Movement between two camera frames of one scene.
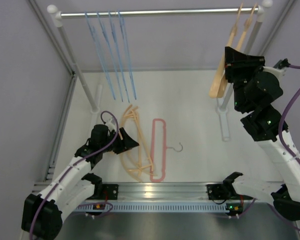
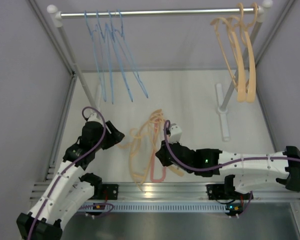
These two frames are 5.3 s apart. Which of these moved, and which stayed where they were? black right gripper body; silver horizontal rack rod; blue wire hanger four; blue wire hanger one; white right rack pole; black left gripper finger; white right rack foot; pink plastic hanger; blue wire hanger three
Moved: blue wire hanger three; blue wire hanger four; pink plastic hanger; black right gripper body; blue wire hanger one; black left gripper finger
Stayed: white right rack foot; silver horizontal rack rod; white right rack pole
